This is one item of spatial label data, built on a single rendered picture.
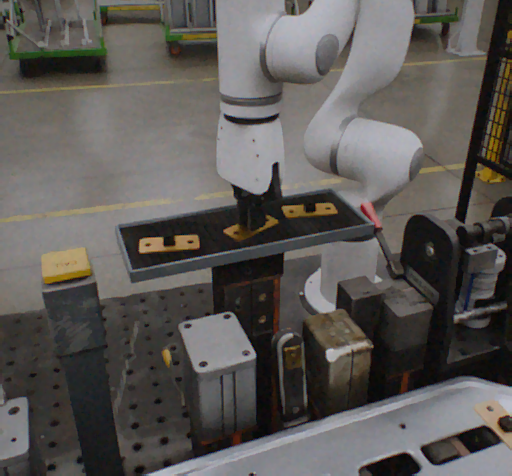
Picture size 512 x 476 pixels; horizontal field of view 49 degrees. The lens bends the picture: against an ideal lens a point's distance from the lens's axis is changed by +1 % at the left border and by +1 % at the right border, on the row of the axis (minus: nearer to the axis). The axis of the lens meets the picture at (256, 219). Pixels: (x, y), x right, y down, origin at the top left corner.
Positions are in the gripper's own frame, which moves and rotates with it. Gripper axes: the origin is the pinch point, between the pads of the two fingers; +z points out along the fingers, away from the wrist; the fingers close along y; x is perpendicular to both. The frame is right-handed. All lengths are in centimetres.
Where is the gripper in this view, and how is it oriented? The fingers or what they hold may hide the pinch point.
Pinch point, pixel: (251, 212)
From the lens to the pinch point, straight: 82.9
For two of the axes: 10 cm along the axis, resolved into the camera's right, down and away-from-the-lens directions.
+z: 0.0, 8.8, 4.8
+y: 6.6, 3.6, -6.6
